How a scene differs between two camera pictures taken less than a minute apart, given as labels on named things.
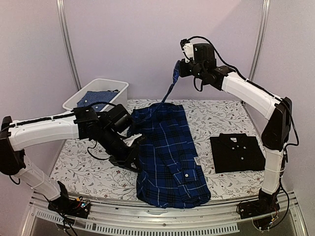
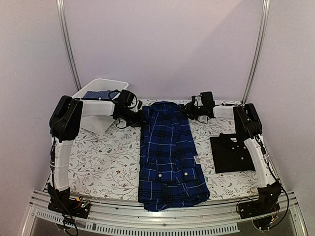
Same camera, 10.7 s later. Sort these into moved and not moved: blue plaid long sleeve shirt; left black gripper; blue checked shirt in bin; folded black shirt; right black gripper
Moved: blue plaid long sleeve shirt; right black gripper; left black gripper
Not moved: folded black shirt; blue checked shirt in bin
